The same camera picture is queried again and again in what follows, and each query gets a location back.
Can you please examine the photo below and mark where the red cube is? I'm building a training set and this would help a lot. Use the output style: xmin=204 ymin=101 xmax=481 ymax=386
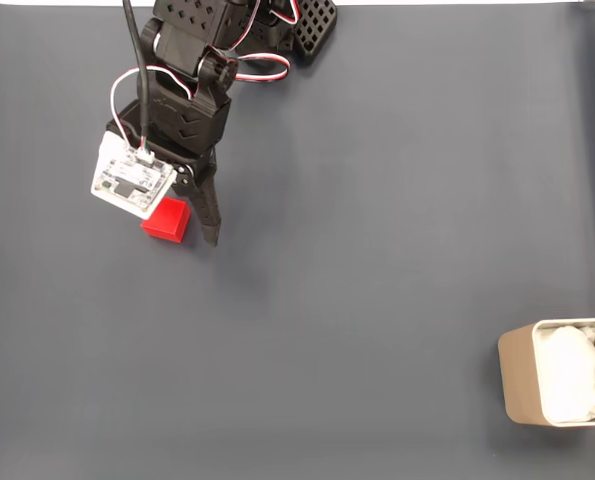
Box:
xmin=140 ymin=197 xmax=192 ymax=245

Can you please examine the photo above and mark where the beige metal box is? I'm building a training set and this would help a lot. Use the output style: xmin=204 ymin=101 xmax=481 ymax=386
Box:
xmin=497 ymin=317 xmax=595 ymax=429

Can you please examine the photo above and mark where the dark grey mat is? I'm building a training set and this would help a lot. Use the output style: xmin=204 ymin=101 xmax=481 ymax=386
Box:
xmin=0 ymin=3 xmax=595 ymax=480

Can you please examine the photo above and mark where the white crumpled tissue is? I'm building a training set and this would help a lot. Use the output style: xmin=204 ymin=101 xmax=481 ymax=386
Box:
xmin=536 ymin=324 xmax=595 ymax=424

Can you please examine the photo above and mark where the white red servo cable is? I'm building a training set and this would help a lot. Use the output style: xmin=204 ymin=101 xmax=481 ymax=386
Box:
xmin=109 ymin=66 xmax=199 ymax=151
xmin=229 ymin=0 xmax=301 ymax=84

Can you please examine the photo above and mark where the camera board on white mount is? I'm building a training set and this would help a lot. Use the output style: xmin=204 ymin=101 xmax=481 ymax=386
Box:
xmin=90 ymin=130 xmax=177 ymax=220

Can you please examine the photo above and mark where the black camera cable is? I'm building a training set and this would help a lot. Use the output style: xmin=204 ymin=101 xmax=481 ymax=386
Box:
xmin=121 ymin=0 xmax=154 ymax=154

